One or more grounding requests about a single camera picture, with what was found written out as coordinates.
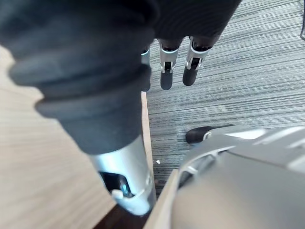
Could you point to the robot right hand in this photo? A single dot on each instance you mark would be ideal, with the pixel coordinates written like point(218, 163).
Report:
point(83, 59)

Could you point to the wooden cabinet door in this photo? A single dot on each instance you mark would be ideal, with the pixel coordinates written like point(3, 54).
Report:
point(35, 167)

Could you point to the dark robot foot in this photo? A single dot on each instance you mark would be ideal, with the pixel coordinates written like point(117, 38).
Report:
point(197, 134)

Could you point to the silver robot leg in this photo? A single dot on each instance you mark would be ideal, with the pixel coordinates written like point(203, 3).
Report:
point(250, 186)

